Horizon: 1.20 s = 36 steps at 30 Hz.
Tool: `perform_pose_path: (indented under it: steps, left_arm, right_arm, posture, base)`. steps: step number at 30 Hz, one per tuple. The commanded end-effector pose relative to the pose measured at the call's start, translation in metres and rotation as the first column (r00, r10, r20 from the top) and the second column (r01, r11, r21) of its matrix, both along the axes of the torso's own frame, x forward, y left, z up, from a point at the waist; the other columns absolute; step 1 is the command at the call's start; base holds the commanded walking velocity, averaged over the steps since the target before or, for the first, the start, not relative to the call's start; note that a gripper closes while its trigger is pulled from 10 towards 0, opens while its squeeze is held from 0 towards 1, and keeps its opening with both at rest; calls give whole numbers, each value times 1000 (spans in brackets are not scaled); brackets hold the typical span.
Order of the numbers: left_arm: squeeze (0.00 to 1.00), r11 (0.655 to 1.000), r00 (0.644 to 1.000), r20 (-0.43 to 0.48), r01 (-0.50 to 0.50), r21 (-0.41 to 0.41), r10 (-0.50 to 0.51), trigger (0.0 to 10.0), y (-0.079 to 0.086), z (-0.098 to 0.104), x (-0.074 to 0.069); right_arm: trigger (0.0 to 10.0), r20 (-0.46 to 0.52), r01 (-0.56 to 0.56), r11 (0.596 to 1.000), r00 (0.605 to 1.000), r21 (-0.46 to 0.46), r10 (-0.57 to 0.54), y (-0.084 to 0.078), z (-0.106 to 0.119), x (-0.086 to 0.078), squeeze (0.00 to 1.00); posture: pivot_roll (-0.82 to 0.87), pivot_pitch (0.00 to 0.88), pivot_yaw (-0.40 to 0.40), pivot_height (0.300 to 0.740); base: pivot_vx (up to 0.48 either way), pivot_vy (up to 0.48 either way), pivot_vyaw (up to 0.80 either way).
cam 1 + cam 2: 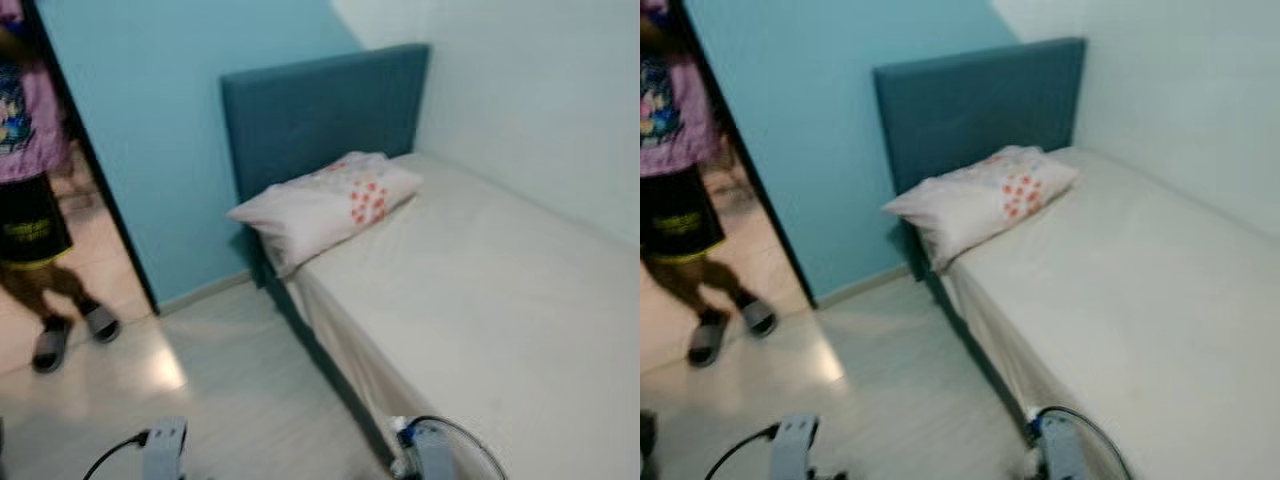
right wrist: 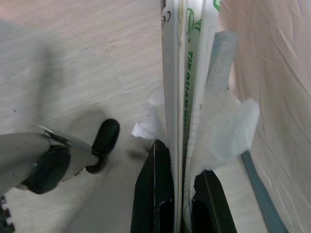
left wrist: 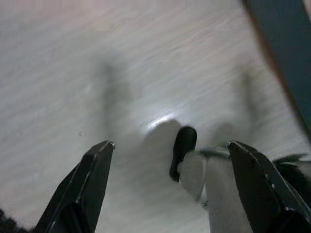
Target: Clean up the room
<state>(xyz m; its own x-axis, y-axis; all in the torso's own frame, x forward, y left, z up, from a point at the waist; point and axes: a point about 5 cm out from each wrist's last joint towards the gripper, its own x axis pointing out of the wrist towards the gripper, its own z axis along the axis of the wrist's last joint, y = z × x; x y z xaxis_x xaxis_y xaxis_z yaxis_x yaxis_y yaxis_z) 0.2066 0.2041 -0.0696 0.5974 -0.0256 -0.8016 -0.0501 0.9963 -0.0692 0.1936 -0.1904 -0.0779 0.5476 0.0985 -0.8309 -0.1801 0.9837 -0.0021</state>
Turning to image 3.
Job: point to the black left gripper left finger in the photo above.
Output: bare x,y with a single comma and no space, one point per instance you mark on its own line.
82,189

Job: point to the teal upholstered bed frame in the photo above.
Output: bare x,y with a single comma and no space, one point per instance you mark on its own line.
291,36

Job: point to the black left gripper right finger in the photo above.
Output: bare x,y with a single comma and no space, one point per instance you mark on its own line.
262,194

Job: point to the black robot foot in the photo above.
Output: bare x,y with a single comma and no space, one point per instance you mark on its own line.
184,143

